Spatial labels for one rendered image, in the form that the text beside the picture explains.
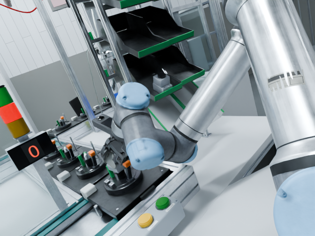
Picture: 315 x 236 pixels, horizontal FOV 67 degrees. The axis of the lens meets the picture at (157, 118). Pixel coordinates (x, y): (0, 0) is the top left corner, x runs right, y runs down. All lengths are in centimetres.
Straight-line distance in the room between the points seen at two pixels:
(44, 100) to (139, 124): 420
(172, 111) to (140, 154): 53
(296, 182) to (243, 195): 53
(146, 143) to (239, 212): 40
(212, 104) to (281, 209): 32
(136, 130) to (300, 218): 33
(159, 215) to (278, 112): 45
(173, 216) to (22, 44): 428
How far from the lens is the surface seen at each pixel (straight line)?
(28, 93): 470
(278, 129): 35
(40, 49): 464
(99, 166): 103
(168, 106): 100
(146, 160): 49
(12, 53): 473
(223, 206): 80
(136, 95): 53
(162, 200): 71
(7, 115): 81
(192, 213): 81
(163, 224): 69
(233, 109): 227
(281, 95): 35
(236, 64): 57
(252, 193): 83
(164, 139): 53
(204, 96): 57
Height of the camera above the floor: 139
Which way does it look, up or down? 18 degrees down
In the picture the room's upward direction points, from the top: 20 degrees counter-clockwise
